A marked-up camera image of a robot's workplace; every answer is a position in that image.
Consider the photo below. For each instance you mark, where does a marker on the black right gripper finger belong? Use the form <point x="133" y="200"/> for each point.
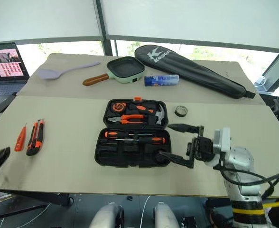
<point x="175" y="158"/>
<point x="182" y="128"/>

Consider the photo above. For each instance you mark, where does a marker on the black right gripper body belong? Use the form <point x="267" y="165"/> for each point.
<point x="204" y="148"/>

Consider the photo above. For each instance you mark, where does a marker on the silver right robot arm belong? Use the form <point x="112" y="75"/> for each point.
<point x="242" y="161"/>

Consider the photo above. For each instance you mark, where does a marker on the black plastic tool case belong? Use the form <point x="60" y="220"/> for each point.
<point x="132" y="156"/>

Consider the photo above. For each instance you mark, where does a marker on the black tape roll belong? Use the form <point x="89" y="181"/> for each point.
<point x="177" y="113"/>

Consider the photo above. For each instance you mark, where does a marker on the silver claw hammer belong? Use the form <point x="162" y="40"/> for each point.
<point x="160" y="115"/>

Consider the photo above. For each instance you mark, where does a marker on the orange tester pen screwdriver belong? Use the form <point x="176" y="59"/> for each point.
<point x="19" y="140"/>

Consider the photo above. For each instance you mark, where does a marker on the orange black screwdriver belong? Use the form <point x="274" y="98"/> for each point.
<point x="153" y="140"/>
<point x="113" y="134"/>

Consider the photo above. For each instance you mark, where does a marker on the orange black utility knife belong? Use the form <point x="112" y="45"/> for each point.
<point x="34" y="142"/>

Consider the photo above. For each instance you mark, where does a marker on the blue spray can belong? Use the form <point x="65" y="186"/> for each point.
<point x="160" y="80"/>

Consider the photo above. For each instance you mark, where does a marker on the flat black box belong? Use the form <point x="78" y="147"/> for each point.
<point x="5" y="103"/>

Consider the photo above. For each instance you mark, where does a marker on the white rounded robot leg cover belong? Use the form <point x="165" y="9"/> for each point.
<point x="165" y="216"/>
<point x="106" y="216"/>

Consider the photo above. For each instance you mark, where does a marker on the black Kason racket bag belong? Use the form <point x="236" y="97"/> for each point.
<point x="189" y="69"/>

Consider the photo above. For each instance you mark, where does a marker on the orange black tape measure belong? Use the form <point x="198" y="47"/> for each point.
<point x="117" y="107"/>

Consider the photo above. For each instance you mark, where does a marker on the open laptop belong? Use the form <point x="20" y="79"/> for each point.
<point x="4" y="64"/>

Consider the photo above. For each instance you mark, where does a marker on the purple silicone spatula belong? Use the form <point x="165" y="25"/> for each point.
<point x="48" y="74"/>

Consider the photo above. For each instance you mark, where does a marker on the dark framed monitor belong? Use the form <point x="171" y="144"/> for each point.
<point x="278" y="73"/>

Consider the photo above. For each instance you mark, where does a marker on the white roller blind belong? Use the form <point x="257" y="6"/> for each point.
<point x="39" y="19"/>
<point x="196" y="19"/>

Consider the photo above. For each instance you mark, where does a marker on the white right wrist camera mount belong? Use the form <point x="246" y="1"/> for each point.
<point x="223" y="140"/>

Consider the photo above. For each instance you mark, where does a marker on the black table frame beam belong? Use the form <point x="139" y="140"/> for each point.
<point x="47" y="197"/>

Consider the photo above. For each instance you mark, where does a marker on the dark grey window frame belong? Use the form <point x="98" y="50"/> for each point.
<point x="104" y="31"/>

